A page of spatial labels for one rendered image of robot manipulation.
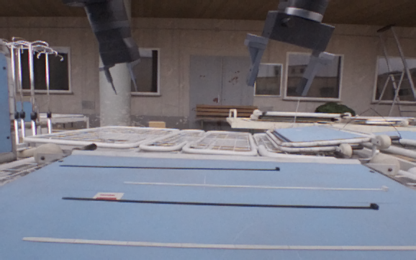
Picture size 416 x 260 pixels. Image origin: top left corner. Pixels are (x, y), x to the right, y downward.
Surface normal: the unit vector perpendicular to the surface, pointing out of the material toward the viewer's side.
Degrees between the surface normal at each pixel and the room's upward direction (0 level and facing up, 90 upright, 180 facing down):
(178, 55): 90
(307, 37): 113
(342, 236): 5
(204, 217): 5
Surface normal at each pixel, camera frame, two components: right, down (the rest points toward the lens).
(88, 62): -0.01, 0.10
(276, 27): 0.11, 0.49
